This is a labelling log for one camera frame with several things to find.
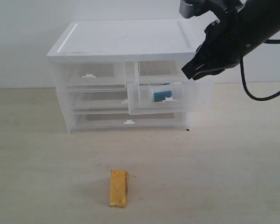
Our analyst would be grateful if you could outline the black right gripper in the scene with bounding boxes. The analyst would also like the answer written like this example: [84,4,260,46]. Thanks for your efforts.
[181,0,254,81]

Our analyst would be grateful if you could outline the white capped blue bottle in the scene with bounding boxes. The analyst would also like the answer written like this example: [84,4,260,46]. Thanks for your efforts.
[150,82,183,103]

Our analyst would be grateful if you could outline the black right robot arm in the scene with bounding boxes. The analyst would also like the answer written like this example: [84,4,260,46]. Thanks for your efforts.
[180,0,280,80]

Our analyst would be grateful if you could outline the white plastic drawer cabinet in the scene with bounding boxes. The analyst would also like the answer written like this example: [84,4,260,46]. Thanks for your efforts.
[47,19,197,129]

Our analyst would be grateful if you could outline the clear middle wide drawer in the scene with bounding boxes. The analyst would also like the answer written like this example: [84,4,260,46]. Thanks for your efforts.
[65,88,189,111]

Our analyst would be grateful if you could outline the yellow cheese block sponge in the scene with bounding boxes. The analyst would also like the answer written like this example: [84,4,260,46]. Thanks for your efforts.
[109,170,128,208]

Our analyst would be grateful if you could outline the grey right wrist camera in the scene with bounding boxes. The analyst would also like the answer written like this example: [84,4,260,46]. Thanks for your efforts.
[179,0,209,19]

